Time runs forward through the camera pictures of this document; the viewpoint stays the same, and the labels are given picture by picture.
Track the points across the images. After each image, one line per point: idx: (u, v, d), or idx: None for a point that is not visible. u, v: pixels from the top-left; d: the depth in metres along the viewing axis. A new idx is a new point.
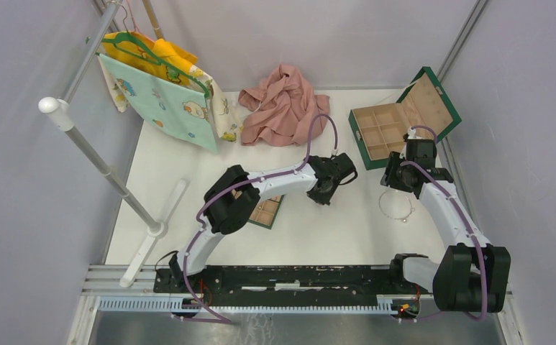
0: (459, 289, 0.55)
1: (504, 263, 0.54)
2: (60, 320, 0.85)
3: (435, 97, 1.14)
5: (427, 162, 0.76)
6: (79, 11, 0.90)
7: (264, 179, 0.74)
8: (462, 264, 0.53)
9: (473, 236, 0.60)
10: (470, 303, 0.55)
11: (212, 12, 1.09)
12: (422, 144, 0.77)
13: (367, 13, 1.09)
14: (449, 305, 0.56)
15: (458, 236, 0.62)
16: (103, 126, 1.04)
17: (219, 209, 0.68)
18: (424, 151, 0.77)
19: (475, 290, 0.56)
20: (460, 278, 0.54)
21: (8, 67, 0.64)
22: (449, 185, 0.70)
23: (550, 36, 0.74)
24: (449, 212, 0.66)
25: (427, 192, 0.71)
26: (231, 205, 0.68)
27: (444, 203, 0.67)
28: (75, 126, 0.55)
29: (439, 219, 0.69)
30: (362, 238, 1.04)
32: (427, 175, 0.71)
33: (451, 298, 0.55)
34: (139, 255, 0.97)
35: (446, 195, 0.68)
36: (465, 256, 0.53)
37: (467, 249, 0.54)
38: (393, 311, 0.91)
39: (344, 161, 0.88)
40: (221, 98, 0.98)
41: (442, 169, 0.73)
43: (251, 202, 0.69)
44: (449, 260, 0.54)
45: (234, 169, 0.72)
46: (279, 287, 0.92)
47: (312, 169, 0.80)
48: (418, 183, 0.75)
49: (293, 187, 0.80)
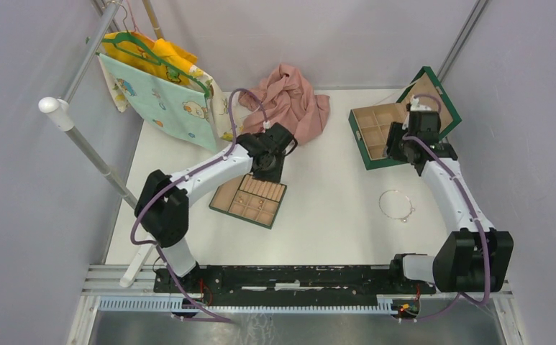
0: (459, 271, 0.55)
1: (507, 248, 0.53)
2: (60, 319, 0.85)
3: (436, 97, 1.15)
5: (431, 136, 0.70)
6: (80, 11, 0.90)
7: (189, 177, 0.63)
8: (466, 251, 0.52)
9: (477, 220, 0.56)
10: (471, 286, 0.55)
11: (212, 12, 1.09)
12: (427, 116, 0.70)
13: (367, 14, 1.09)
14: (449, 286, 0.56)
15: (462, 219, 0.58)
16: (103, 126, 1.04)
17: (153, 224, 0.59)
18: (428, 124, 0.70)
19: (476, 273, 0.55)
20: (462, 262, 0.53)
21: (9, 67, 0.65)
22: (454, 166, 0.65)
23: (550, 35, 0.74)
24: (453, 193, 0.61)
25: (431, 172, 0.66)
26: (162, 214, 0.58)
27: (448, 184, 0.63)
28: (74, 126, 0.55)
29: (441, 200, 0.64)
30: (362, 238, 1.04)
32: (431, 153, 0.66)
33: (452, 280, 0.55)
34: (139, 256, 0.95)
35: (449, 175, 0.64)
36: (469, 242, 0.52)
37: (470, 235, 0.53)
38: (393, 311, 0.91)
39: (277, 129, 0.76)
40: (220, 98, 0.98)
41: (446, 146, 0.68)
43: (180, 206, 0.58)
44: (453, 246, 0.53)
45: (155, 175, 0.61)
46: (279, 287, 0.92)
47: (244, 149, 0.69)
48: (421, 159, 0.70)
49: (226, 176, 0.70)
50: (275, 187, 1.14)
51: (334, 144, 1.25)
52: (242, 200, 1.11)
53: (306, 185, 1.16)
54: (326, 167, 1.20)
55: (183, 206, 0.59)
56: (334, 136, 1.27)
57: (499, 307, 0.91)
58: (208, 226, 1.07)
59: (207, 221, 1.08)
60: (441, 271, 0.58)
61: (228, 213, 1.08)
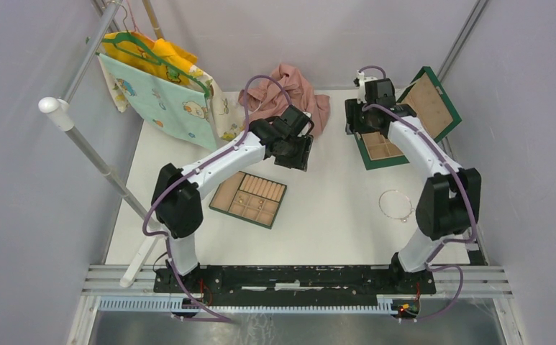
0: (441, 213, 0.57)
1: (476, 183, 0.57)
2: (60, 319, 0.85)
3: (436, 98, 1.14)
5: (388, 100, 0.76)
6: (80, 11, 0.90)
7: (201, 169, 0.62)
8: (442, 191, 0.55)
9: (447, 164, 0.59)
10: (454, 224, 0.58)
11: (212, 13, 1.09)
12: (381, 84, 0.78)
13: (367, 14, 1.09)
14: (434, 228, 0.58)
15: (434, 166, 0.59)
16: (103, 126, 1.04)
17: (167, 214, 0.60)
18: (384, 90, 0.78)
19: (456, 212, 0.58)
20: (441, 204, 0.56)
21: (9, 67, 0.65)
22: (413, 121, 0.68)
23: (550, 35, 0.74)
24: (419, 146, 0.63)
25: (396, 132, 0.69)
26: (176, 206, 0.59)
27: (414, 139, 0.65)
28: (74, 126, 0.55)
29: (412, 155, 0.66)
30: (362, 238, 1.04)
32: (393, 114, 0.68)
33: (436, 223, 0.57)
34: (139, 256, 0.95)
35: (413, 130, 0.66)
36: (444, 185, 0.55)
37: (444, 177, 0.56)
38: (393, 311, 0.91)
39: (290, 111, 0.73)
40: (221, 98, 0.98)
41: (405, 106, 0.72)
43: (191, 200, 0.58)
44: (430, 190, 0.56)
45: (167, 169, 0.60)
46: (279, 287, 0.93)
47: (255, 136, 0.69)
48: (384, 123, 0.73)
49: (239, 165, 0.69)
50: (275, 187, 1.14)
51: (334, 144, 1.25)
52: (242, 200, 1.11)
53: (306, 186, 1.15)
54: (326, 167, 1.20)
55: (195, 200, 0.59)
56: (334, 136, 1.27)
57: (498, 307, 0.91)
58: (208, 227, 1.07)
59: (207, 221, 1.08)
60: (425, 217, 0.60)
61: (228, 213, 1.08)
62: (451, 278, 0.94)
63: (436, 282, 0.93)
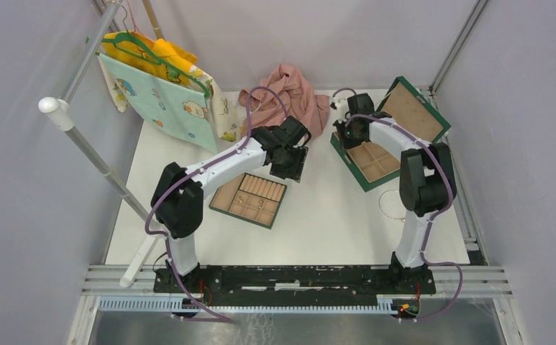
0: (419, 184, 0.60)
1: (446, 153, 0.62)
2: (60, 320, 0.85)
3: (418, 106, 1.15)
5: (367, 110, 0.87)
6: (79, 11, 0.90)
7: (204, 169, 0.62)
8: (413, 161, 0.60)
9: (417, 141, 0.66)
10: (434, 196, 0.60)
11: (212, 12, 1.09)
12: (359, 98, 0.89)
13: (367, 14, 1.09)
14: (416, 202, 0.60)
15: (406, 144, 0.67)
16: (103, 126, 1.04)
17: (168, 213, 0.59)
18: (363, 102, 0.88)
19: (436, 184, 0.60)
20: (417, 174, 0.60)
21: (9, 68, 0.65)
22: (390, 120, 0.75)
23: (550, 35, 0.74)
24: (395, 134, 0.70)
25: (375, 131, 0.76)
26: (177, 206, 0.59)
27: (390, 130, 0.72)
28: (74, 126, 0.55)
29: (391, 146, 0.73)
30: (362, 240, 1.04)
32: (370, 116, 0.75)
33: (416, 195, 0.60)
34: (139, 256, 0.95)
35: (388, 124, 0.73)
36: (416, 155, 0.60)
37: (416, 151, 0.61)
38: (393, 311, 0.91)
39: (290, 121, 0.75)
40: (221, 98, 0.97)
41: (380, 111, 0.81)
43: (194, 198, 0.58)
44: (405, 163, 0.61)
45: (171, 167, 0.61)
46: (279, 286, 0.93)
47: (257, 142, 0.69)
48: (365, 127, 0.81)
49: (241, 169, 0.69)
50: (275, 187, 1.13)
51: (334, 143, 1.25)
52: (242, 200, 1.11)
53: (306, 186, 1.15)
54: (326, 168, 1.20)
55: (197, 199, 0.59)
56: None
57: (498, 307, 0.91)
58: (208, 226, 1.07)
59: (206, 221, 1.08)
60: (408, 193, 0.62)
61: (228, 213, 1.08)
62: (450, 278, 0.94)
63: (436, 282, 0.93)
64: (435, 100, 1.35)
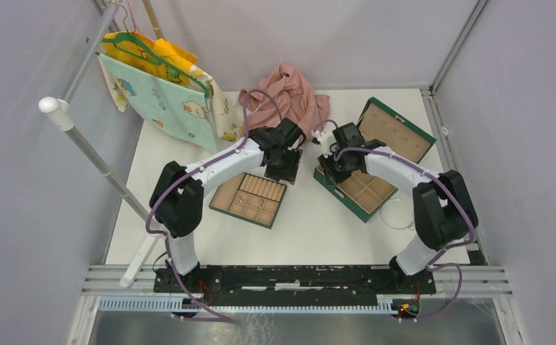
0: (439, 221, 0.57)
1: (459, 182, 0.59)
2: (60, 320, 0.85)
3: (397, 125, 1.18)
5: (358, 141, 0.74)
6: (80, 11, 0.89)
7: (204, 168, 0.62)
8: (429, 198, 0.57)
9: (426, 172, 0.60)
10: (456, 230, 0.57)
11: (212, 12, 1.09)
12: (347, 128, 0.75)
13: (367, 14, 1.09)
14: (439, 240, 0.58)
15: (415, 179, 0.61)
16: (103, 126, 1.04)
17: (168, 212, 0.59)
18: (351, 133, 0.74)
19: (454, 217, 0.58)
20: (435, 211, 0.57)
21: (9, 67, 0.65)
22: (386, 149, 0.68)
23: (551, 35, 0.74)
24: (396, 165, 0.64)
25: (373, 163, 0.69)
26: (178, 205, 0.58)
27: (390, 163, 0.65)
28: (74, 126, 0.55)
29: (395, 180, 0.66)
30: (362, 240, 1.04)
32: (364, 149, 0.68)
33: (437, 233, 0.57)
34: (139, 256, 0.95)
35: (386, 156, 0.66)
36: (431, 190, 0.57)
37: (428, 185, 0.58)
38: (393, 310, 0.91)
39: (286, 123, 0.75)
40: (221, 98, 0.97)
41: (373, 140, 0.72)
43: (195, 196, 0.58)
44: (420, 200, 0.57)
45: (170, 166, 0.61)
46: (279, 286, 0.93)
47: (255, 143, 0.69)
48: (360, 160, 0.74)
49: (239, 169, 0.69)
50: (275, 187, 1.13)
51: None
52: (242, 200, 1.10)
53: (306, 186, 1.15)
54: None
55: (198, 197, 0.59)
56: None
57: (498, 307, 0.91)
58: (208, 226, 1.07)
59: (206, 220, 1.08)
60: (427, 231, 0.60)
61: (228, 213, 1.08)
62: (450, 278, 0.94)
63: (436, 282, 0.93)
64: (435, 100, 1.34)
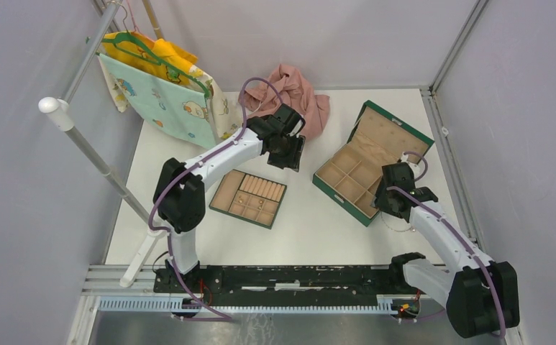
0: (475, 313, 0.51)
1: (512, 278, 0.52)
2: (60, 320, 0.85)
3: (394, 128, 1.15)
5: (408, 185, 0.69)
6: (79, 11, 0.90)
7: (203, 162, 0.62)
8: (474, 290, 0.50)
9: (475, 256, 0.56)
10: (490, 325, 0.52)
11: (212, 13, 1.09)
12: (398, 167, 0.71)
13: (367, 14, 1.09)
14: (468, 331, 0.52)
15: (460, 259, 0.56)
16: (103, 126, 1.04)
17: (171, 208, 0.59)
18: (402, 173, 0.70)
19: (491, 310, 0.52)
20: (474, 302, 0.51)
21: (9, 67, 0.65)
22: (436, 207, 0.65)
23: (551, 35, 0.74)
24: (444, 233, 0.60)
25: (418, 218, 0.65)
26: (180, 200, 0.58)
27: (438, 226, 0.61)
28: (74, 126, 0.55)
29: (437, 246, 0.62)
30: (365, 240, 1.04)
32: (413, 198, 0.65)
33: (470, 324, 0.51)
34: (139, 256, 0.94)
35: (436, 216, 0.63)
36: (475, 279, 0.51)
37: (475, 273, 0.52)
38: (393, 311, 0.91)
39: (283, 108, 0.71)
40: (221, 98, 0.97)
41: (425, 190, 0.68)
43: (196, 191, 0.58)
44: (460, 287, 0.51)
45: (170, 163, 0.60)
46: (279, 287, 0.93)
47: (254, 133, 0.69)
48: (405, 207, 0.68)
49: (239, 161, 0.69)
50: (275, 187, 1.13)
51: (334, 143, 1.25)
52: (242, 200, 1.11)
53: (306, 186, 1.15)
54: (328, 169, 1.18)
55: (199, 192, 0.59)
56: (334, 136, 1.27)
57: None
58: (208, 226, 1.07)
59: (206, 220, 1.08)
60: (457, 316, 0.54)
61: (228, 213, 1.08)
62: None
63: None
64: (435, 100, 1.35)
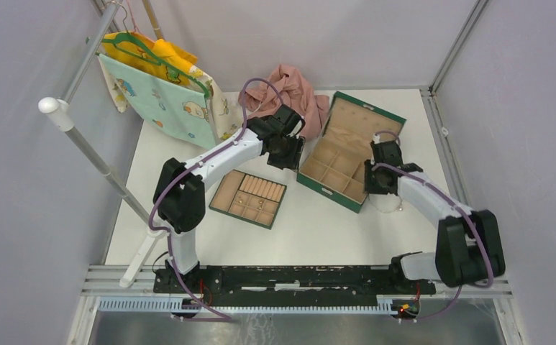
0: (461, 261, 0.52)
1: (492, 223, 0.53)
2: (60, 320, 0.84)
3: (366, 113, 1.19)
5: (395, 161, 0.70)
6: (79, 11, 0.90)
7: (203, 162, 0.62)
8: (455, 234, 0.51)
9: (457, 206, 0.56)
10: (477, 274, 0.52)
11: (212, 13, 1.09)
12: (387, 145, 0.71)
13: (367, 14, 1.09)
14: (457, 281, 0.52)
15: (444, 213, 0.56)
16: (103, 126, 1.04)
17: (171, 208, 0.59)
18: (390, 151, 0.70)
19: (477, 259, 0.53)
20: (458, 249, 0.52)
21: (9, 67, 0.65)
22: (421, 175, 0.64)
23: (550, 35, 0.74)
24: (426, 193, 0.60)
25: (405, 186, 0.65)
26: (180, 200, 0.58)
27: (422, 190, 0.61)
28: (74, 126, 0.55)
29: (424, 209, 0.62)
30: (365, 240, 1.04)
32: (399, 169, 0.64)
33: (458, 272, 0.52)
34: (139, 256, 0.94)
35: (420, 182, 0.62)
36: (457, 225, 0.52)
37: (456, 220, 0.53)
38: (393, 311, 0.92)
39: (283, 109, 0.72)
40: (221, 98, 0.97)
41: (411, 164, 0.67)
43: (197, 191, 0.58)
44: (444, 234, 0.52)
45: (170, 163, 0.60)
46: (279, 287, 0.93)
47: (254, 133, 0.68)
48: (393, 182, 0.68)
49: (239, 161, 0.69)
50: (275, 187, 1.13)
51: None
52: (242, 200, 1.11)
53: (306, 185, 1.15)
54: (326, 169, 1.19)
55: (200, 192, 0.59)
56: None
57: (498, 308, 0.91)
58: (208, 226, 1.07)
59: (206, 220, 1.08)
60: (445, 269, 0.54)
61: (228, 213, 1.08)
62: None
63: (436, 282, 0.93)
64: (435, 100, 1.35)
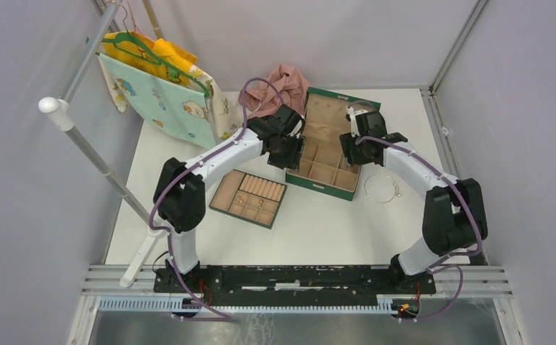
0: (447, 227, 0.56)
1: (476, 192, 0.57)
2: (60, 320, 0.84)
3: (342, 103, 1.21)
5: (380, 130, 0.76)
6: (80, 11, 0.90)
7: (203, 162, 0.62)
8: (443, 202, 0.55)
9: (443, 176, 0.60)
10: (463, 239, 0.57)
11: (212, 13, 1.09)
12: (370, 116, 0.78)
13: (367, 14, 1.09)
14: (444, 246, 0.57)
15: (430, 181, 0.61)
16: (103, 126, 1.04)
17: (171, 208, 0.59)
18: (374, 121, 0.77)
19: (463, 226, 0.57)
20: (445, 215, 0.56)
21: (9, 67, 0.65)
22: (407, 145, 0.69)
23: (551, 35, 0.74)
24: (414, 164, 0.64)
25: (391, 157, 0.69)
26: (180, 200, 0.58)
27: (409, 160, 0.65)
28: (74, 126, 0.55)
29: (409, 178, 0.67)
30: (365, 239, 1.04)
32: (383, 141, 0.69)
33: (444, 239, 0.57)
34: (139, 256, 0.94)
35: (406, 152, 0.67)
36: (444, 195, 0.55)
37: (443, 190, 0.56)
38: (393, 310, 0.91)
39: (284, 109, 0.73)
40: (221, 98, 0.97)
41: (395, 134, 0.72)
43: (197, 191, 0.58)
44: (432, 204, 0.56)
45: (171, 163, 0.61)
46: (279, 286, 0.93)
47: (254, 133, 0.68)
48: (378, 152, 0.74)
49: (239, 161, 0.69)
50: (275, 187, 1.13)
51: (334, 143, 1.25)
52: (242, 200, 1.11)
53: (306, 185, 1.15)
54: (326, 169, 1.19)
55: (200, 192, 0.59)
56: None
57: (498, 307, 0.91)
58: (208, 226, 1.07)
59: (206, 219, 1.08)
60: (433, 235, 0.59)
61: (228, 213, 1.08)
62: (451, 278, 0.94)
63: (436, 282, 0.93)
64: (435, 100, 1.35)
